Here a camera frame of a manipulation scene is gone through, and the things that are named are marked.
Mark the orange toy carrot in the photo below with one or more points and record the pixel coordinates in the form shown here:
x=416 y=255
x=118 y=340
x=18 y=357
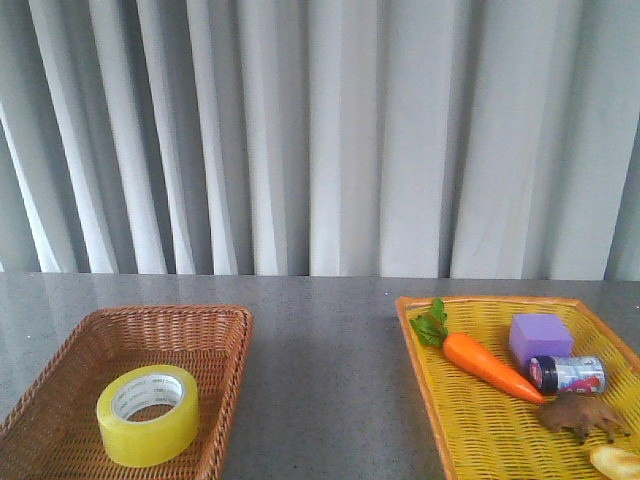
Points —
x=468 y=354

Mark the yellow woven tray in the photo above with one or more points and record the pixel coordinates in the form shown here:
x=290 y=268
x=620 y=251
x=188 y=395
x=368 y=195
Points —
x=484 y=433

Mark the purple foam cube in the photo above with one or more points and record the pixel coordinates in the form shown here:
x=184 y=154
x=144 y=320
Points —
x=538 y=334

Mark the yellow tape roll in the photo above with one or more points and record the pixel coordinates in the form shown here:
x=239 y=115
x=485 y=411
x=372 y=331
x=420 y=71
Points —
x=148 y=415

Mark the grey pleated curtain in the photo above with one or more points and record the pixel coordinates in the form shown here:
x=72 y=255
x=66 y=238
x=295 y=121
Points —
x=426 y=139

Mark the yellow bread piece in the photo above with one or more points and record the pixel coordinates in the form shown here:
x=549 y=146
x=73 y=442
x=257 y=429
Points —
x=615 y=463

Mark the small printed jar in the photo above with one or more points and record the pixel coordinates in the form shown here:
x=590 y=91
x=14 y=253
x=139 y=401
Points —
x=553 y=375

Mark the brown toy animal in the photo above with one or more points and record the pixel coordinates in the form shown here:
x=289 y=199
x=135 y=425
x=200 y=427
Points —
x=580 y=414

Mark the brown wicker basket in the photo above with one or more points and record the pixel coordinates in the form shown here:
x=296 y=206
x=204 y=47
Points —
x=52 y=432

